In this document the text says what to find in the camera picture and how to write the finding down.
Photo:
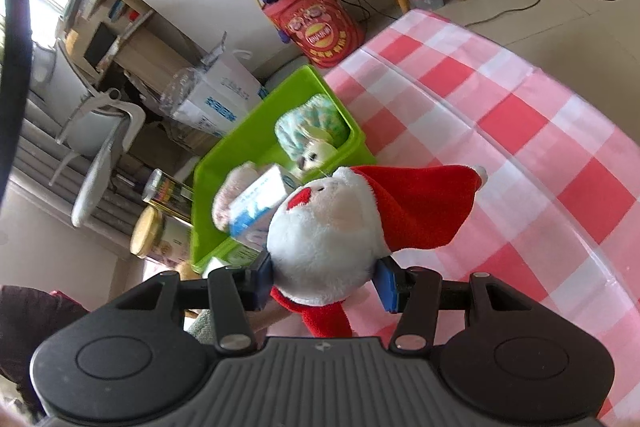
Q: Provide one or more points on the santa plush toy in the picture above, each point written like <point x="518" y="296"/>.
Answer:
<point x="320" y="242"/>

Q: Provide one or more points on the open metal tin can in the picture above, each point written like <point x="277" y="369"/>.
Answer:
<point x="167" y="197"/>

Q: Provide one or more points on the black computer monitor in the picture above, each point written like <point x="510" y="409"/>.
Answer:
<point x="99" y="44"/>

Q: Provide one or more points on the white cardboard box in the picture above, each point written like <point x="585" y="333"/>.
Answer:
<point x="220" y="92"/>

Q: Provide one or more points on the pale pink plush toy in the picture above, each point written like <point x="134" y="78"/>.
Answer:
<point x="224" y="199"/>

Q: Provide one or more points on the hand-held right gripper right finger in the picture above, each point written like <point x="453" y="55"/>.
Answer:
<point x="387" y="284"/>

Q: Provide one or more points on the red printed fabric hamper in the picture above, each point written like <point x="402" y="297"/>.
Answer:
<point x="320" y="27"/>

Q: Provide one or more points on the person's dark clothing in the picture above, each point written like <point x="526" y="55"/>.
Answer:
<point x="35" y="322"/>

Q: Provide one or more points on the teal patterned plush toy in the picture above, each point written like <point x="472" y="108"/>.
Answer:
<point x="310" y="117"/>

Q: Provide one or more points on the pink checkered tablecloth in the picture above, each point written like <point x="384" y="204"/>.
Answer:
<point x="500" y="122"/>

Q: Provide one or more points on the grey office chair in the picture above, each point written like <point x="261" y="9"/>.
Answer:
<point x="100" y="122"/>

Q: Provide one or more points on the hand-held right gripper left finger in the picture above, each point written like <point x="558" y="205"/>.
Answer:
<point x="263" y="282"/>

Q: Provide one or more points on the wooden desk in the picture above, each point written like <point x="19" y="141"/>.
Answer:
<point x="142" y="52"/>

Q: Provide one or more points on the gold lid tin can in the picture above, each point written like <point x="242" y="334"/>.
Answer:
<point x="150" y="232"/>

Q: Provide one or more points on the blue white milk carton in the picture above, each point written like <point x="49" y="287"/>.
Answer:
<point x="260" y="202"/>

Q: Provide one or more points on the green plastic bin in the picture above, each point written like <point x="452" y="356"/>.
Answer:
<point x="235" y="147"/>

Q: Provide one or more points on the clear plastic bag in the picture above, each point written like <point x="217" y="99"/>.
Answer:
<point x="182" y="89"/>

